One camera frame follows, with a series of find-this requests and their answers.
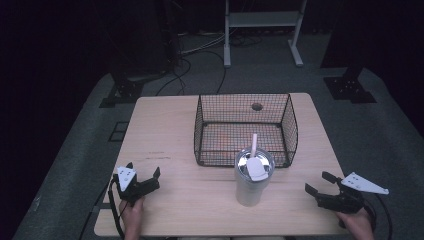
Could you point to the person's right hand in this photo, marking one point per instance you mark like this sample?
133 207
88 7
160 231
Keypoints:
360 225

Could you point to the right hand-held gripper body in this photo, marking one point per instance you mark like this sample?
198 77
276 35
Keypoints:
346 201

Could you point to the white metal stand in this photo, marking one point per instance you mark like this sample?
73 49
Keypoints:
263 19

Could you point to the black stand base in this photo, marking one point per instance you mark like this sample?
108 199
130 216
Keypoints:
121 93
348 88

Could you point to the white tumbler with straw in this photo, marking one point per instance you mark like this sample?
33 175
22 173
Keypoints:
248 190

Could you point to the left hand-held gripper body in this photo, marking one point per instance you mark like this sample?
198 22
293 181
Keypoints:
133 188

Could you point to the person's left hand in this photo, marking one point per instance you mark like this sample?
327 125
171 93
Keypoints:
132 215

